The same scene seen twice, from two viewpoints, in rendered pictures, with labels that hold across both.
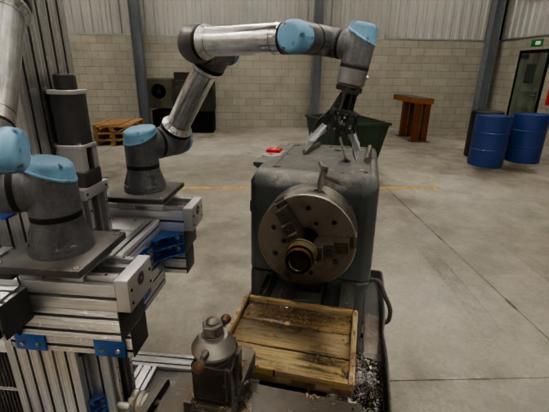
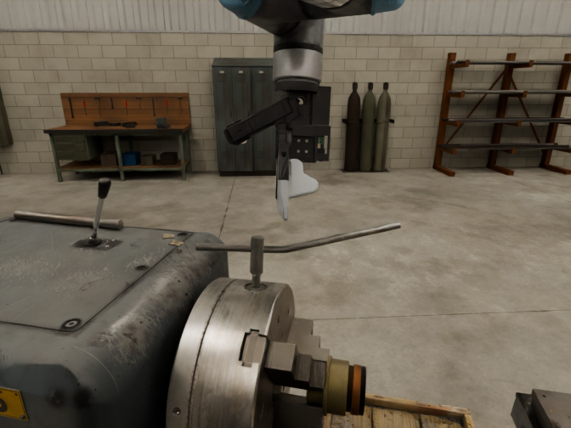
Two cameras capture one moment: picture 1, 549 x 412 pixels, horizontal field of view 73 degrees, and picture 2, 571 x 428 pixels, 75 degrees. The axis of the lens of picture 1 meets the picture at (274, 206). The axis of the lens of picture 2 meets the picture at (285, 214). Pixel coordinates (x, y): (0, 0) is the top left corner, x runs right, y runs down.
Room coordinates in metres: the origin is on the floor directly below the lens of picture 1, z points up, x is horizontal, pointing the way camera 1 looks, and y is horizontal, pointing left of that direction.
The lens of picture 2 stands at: (1.08, 0.41, 1.55)
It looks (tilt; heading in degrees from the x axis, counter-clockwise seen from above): 19 degrees down; 269
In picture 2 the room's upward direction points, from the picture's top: straight up
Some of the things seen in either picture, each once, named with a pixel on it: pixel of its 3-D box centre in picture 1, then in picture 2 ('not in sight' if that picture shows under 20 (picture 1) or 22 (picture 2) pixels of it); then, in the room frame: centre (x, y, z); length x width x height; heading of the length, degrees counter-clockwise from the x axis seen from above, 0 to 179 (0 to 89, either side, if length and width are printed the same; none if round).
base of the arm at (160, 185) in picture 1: (144, 176); not in sight; (1.35, 0.49, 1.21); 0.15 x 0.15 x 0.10
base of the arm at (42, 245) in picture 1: (59, 229); not in sight; (0.85, 0.53, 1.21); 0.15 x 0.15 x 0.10
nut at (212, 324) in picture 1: (212, 325); not in sight; (0.54, 0.11, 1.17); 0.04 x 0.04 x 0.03
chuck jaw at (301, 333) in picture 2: (333, 245); (302, 341); (1.03, -0.18, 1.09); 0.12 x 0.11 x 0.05; 77
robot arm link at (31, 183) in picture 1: (46, 184); not in sight; (0.85, 0.54, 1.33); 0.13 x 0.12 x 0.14; 106
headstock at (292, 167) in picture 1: (317, 201); (47, 356); (1.52, -0.19, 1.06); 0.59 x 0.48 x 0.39; 167
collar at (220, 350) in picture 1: (213, 341); not in sight; (0.54, 0.11, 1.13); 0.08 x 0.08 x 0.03
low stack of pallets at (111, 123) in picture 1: (120, 131); not in sight; (8.62, 3.55, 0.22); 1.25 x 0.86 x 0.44; 5
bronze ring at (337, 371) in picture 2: (301, 255); (336, 385); (0.98, -0.08, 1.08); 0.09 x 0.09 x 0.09; 77
